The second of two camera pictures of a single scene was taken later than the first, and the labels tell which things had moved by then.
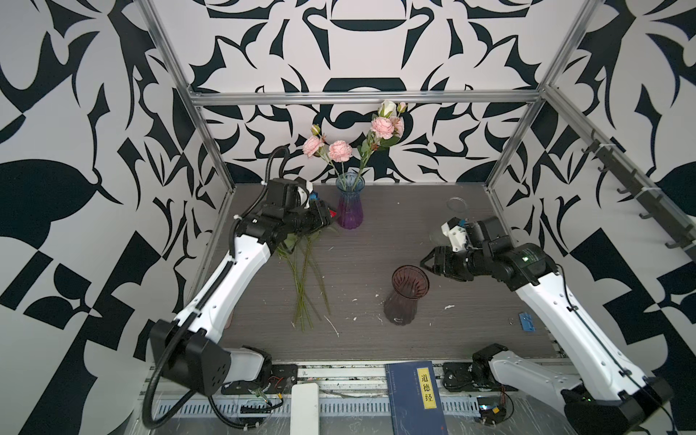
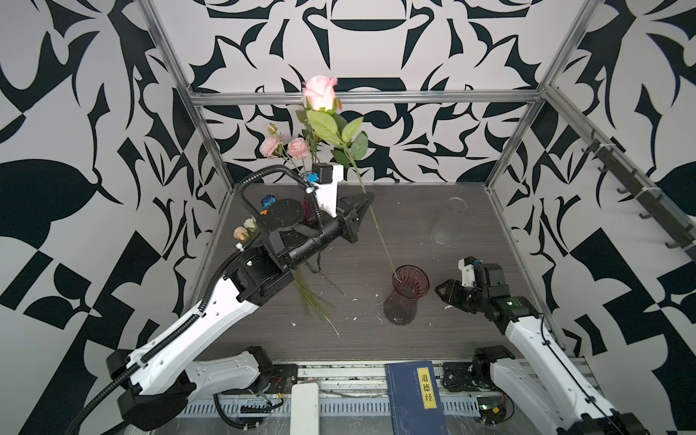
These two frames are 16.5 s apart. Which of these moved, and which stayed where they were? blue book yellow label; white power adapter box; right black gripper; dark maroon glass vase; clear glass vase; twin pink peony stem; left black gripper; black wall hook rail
Moved: left black gripper; twin pink peony stem; right black gripper
Stayed: white power adapter box; blue book yellow label; black wall hook rail; dark maroon glass vase; clear glass vase
